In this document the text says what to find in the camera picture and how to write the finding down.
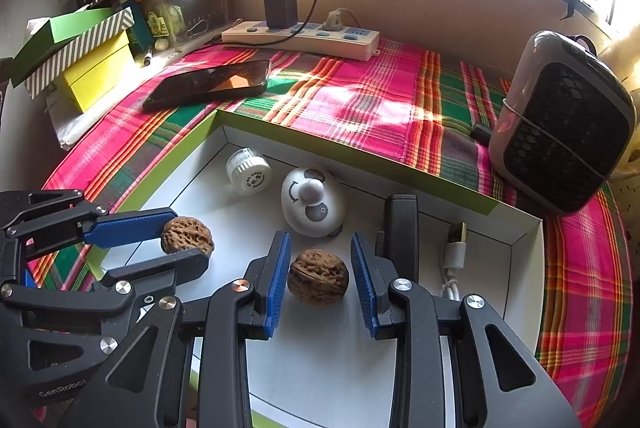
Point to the clear plastic container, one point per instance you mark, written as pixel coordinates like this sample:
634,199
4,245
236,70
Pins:
200,6

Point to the black charger block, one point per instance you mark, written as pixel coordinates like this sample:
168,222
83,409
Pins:
281,8

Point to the striped cardboard box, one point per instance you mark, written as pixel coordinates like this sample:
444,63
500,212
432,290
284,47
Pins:
85,46

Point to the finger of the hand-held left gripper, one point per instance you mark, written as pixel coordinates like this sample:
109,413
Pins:
165,269
130,225

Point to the small white plug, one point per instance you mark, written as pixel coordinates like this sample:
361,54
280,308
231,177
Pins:
337,21

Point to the black handheld device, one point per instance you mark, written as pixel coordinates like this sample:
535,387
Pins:
400,228

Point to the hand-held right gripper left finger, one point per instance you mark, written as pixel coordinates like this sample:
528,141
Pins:
277,288

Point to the white plastic sheet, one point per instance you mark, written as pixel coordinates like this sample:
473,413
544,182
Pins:
82,121

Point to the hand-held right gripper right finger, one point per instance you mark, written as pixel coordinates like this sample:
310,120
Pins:
364,288

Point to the white round panda gadget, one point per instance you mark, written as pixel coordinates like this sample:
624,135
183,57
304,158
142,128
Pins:
312,203

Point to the grey black fan heater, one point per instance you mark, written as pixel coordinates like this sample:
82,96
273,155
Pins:
560,123

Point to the white round ribbed container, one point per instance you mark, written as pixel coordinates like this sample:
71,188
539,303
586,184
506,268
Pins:
247,172

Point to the brown walnut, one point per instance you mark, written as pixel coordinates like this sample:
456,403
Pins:
317,278
187,235

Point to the green white cardboard box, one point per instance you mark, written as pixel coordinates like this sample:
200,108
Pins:
320,358

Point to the green yellow tag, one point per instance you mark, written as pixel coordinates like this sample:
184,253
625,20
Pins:
159,23

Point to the black smartphone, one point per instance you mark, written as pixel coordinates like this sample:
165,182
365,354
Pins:
210,83

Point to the plaid tablecloth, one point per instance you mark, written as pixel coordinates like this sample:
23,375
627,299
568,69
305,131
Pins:
350,93

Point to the beige power strip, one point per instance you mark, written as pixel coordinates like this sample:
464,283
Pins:
310,39

